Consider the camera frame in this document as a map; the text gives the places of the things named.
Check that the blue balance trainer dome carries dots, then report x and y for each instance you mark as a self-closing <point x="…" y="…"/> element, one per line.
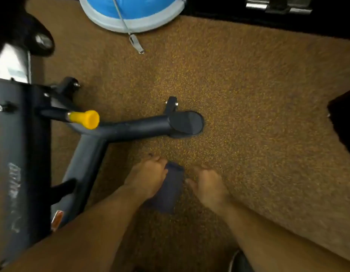
<point x="141" y="11"/>

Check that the black padded workout bench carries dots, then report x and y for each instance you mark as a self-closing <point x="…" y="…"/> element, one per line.
<point x="19" y="138"/>

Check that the black storage shelf rack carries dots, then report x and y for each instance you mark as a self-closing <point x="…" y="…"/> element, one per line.
<point x="220" y="14"/>

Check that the black shoe white sole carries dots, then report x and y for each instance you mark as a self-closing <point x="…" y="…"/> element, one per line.
<point x="240" y="264"/>

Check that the person's right hand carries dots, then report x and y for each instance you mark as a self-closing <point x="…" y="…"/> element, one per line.
<point x="210" y="189"/>

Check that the person's right forearm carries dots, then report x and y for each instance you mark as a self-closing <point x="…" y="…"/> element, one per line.
<point x="271" y="240"/>

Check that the dark grey cleaning cloth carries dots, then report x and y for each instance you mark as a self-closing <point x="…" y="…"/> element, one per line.
<point x="169" y="189"/>

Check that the person's black shorts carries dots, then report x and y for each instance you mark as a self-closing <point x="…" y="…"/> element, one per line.
<point x="345" y="124"/>

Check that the person's left hand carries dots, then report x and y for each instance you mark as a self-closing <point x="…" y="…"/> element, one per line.
<point x="146" y="178"/>

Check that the person's left forearm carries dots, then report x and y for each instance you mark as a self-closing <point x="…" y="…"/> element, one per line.
<point x="87" y="232"/>

